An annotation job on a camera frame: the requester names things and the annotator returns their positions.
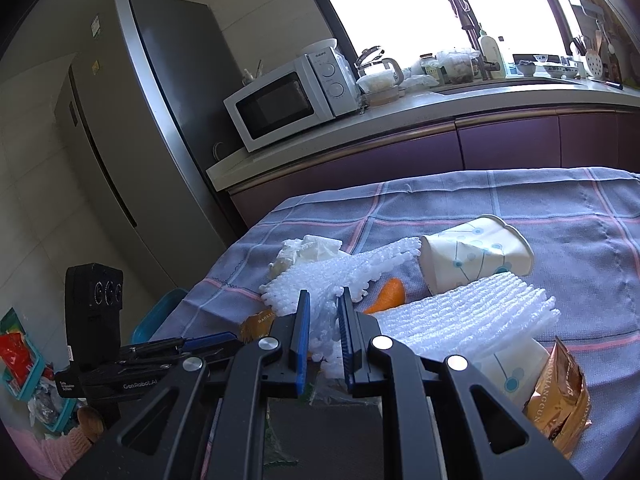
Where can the kitchen faucet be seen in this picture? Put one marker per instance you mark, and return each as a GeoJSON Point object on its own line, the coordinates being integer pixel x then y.
{"type": "Point", "coordinates": [462, 11]}

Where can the small gold wrapper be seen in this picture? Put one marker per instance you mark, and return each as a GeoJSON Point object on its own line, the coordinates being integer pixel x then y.
{"type": "Point", "coordinates": [257, 326]}

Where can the purple checked tablecloth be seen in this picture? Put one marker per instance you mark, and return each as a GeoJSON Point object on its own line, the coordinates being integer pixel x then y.
{"type": "Point", "coordinates": [531, 274]}

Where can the white foam fruit net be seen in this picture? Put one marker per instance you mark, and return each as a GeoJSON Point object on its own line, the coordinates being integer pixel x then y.
{"type": "Point", "coordinates": [326, 281]}

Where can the teal plastic trash bin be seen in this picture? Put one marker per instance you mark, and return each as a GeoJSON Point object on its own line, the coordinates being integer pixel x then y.
{"type": "Point", "coordinates": [157, 315]}

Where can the white dish soap bottle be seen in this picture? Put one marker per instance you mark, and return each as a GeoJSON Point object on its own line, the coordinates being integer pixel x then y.
{"type": "Point", "coordinates": [492, 56]}

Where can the white foam net sleeve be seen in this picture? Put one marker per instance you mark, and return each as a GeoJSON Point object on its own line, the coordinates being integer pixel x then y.
{"type": "Point", "coordinates": [473, 320]}

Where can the orange peel piece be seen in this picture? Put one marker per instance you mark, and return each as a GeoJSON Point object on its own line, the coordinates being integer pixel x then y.
{"type": "Point", "coordinates": [391, 296]}

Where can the teal storage basket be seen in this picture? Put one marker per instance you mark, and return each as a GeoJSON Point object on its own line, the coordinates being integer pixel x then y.
{"type": "Point", "coordinates": [29, 378]}

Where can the pink sleeve forearm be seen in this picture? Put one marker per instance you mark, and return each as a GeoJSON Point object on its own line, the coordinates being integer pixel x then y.
{"type": "Point", "coordinates": [52, 458]}

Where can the white microwave oven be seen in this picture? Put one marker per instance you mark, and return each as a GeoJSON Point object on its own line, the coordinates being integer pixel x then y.
{"type": "Point", "coordinates": [315, 88]}

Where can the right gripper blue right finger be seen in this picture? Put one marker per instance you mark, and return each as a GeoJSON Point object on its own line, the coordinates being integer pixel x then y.
{"type": "Point", "coordinates": [349, 347]}

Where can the gold snack wrapper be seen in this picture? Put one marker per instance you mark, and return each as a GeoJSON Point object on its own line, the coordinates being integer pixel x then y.
{"type": "Point", "coordinates": [560, 404]}

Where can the purple kitchen cabinet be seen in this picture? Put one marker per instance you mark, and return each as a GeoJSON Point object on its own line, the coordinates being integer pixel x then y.
{"type": "Point", "coordinates": [509, 127]}

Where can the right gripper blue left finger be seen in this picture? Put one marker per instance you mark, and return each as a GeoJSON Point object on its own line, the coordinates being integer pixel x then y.
{"type": "Point", "coordinates": [300, 341]}

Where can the grey refrigerator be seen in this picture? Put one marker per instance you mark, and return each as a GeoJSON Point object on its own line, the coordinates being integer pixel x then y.
{"type": "Point", "coordinates": [142, 112]}

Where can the patterned paper cup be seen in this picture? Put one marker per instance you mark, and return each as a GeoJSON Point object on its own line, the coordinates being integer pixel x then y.
{"type": "Point", "coordinates": [473, 250]}
{"type": "Point", "coordinates": [515, 369]}

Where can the crumpled white tissue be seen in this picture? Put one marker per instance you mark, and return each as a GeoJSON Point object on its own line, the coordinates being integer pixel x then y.
{"type": "Point", "coordinates": [310, 248]}

